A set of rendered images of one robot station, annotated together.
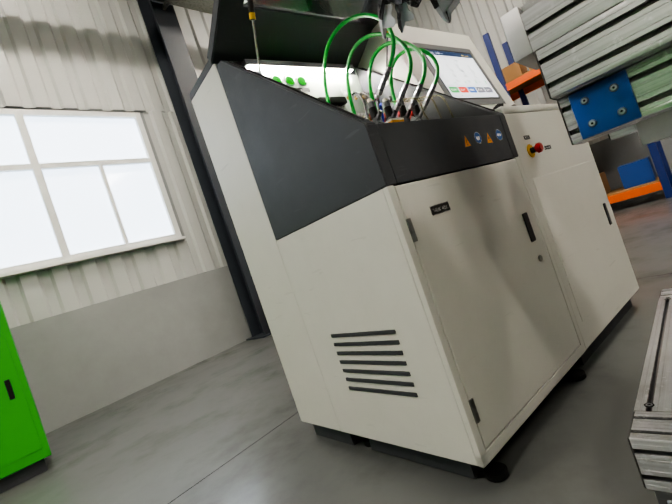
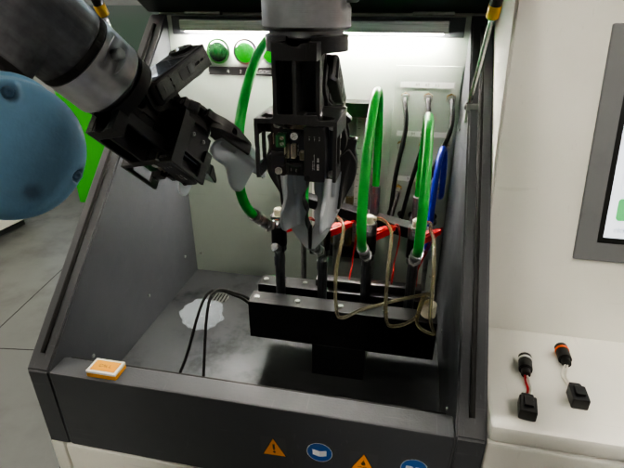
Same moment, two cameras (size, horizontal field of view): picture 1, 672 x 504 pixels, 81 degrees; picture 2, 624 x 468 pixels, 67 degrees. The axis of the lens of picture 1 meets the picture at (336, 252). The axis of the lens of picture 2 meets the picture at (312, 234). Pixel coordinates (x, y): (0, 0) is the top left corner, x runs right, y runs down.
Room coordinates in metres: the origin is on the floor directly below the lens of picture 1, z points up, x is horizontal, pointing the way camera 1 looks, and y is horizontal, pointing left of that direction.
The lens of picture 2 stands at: (0.92, -0.91, 1.47)
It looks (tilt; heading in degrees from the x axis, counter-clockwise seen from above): 26 degrees down; 50
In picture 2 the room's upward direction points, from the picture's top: straight up
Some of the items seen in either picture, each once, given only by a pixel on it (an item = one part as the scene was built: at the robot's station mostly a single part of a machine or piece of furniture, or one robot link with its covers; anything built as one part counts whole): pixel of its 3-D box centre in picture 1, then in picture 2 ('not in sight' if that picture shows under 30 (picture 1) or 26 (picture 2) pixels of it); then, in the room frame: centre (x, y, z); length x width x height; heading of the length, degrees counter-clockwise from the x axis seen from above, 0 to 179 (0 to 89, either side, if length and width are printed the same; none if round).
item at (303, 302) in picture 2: not in sight; (342, 329); (1.45, -0.38, 0.91); 0.34 x 0.10 x 0.15; 128
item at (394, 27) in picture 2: (303, 66); (308, 26); (1.58, -0.12, 1.43); 0.54 x 0.03 x 0.02; 128
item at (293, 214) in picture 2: (445, 4); (292, 213); (1.19, -0.56, 1.28); 0.06 x 0.03 x 0.09; 38
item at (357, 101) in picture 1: (363, 116); (421, 144); (1.73, -0.31, 1.20); 0.13 x 0.03 x 0.31; 128
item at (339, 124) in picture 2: not in sight; (305, 107); (1.20, -0.57, 1.39); 0.09 x 0.08 x 0.12; 38
